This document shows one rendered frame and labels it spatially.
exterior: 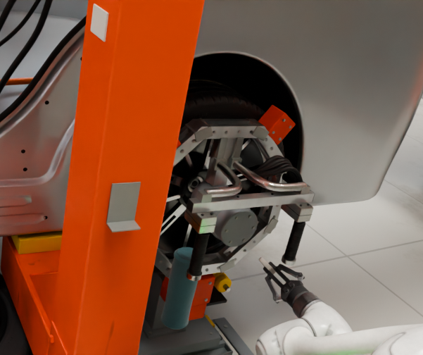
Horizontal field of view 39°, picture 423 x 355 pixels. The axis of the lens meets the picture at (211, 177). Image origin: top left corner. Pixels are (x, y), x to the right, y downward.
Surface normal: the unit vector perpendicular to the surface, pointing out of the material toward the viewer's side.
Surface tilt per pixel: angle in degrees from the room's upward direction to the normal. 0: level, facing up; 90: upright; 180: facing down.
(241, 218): 90
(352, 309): 0
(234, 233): 90
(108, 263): 90
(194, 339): 0
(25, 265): 0
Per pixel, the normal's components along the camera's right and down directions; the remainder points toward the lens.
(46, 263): 0.20, -0.89
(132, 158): 0.48, 0.45
